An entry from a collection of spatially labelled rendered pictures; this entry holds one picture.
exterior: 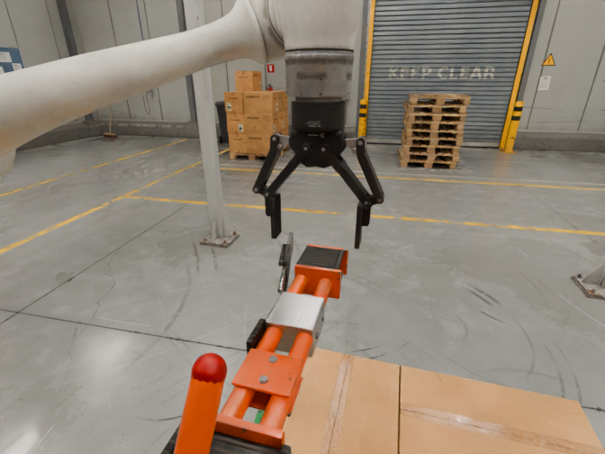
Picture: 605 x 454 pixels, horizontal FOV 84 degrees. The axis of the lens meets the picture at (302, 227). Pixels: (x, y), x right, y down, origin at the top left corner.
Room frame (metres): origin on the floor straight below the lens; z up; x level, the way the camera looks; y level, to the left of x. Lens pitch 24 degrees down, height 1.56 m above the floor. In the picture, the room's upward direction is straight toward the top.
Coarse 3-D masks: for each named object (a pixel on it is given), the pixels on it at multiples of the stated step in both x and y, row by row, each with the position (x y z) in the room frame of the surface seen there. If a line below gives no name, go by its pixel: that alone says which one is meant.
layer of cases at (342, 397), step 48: (336, 384) 0.89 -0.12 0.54; (384, 384) 0.89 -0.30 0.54; (432, 384) 0.89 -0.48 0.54; (480, 384) 0.89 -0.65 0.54; (288, 432) 0.71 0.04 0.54; (336, 432) 0.71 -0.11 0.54; (384, 432) 0.71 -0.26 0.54; (432, 432) 0.71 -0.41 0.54; (480, 432) 0.71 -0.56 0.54; (528, 432) 0.71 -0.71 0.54; (576, 432) 0.71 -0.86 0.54
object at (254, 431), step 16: (224, 416) 0.20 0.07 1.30; (176, 432) 0.19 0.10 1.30; (224, 432) 0.19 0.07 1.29; (240, 432) 0.19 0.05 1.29; (256, 432) 0.18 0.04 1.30; (272, 432) 0.18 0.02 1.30; (224, 448) 0.18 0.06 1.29; (240, 448) 0.18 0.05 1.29; (256, 448) 0.18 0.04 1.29; (272, 448) 0.18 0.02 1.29; (288, 448) 0.17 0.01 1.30
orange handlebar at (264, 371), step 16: (320, 288) 0.42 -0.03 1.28; (272, 336) 0.32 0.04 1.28; (304, 336) 0.32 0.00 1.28; (256, 352) 0.29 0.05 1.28; (272, 352) 0.29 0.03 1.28; (304, 352) 0.29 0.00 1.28; (240, 368) 0.26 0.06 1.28; (256, 368) 0.26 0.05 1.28; (272, 368) 0.26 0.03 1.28; (288, 368) 0.26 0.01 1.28; (240, 384) 0.24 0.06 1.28; (256, 384) 0.24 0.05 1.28; (272, 384) 0.24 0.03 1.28; (288, 384) 0.24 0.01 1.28; (240, 400) 0.23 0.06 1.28; (256, 400) 0.25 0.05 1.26; (272, 400) 0.23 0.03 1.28; (288, 400) 0.23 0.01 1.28; (240, 416) 0.22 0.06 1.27; (272, 416) 0.21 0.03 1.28; (288, 416) 0.23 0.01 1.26
